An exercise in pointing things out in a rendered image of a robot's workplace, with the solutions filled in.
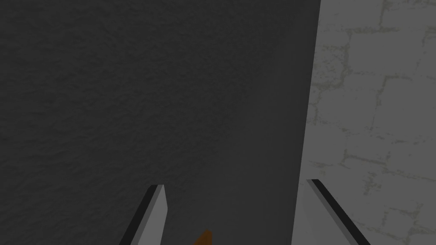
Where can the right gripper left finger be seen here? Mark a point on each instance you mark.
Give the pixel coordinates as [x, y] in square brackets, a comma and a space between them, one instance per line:
[150, 221]

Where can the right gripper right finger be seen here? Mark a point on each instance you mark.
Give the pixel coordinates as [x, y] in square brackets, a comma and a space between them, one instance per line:
[327, 217]

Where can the orange wedge-shaped object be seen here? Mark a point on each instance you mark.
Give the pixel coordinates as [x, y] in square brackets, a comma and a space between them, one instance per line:
[204, 239]

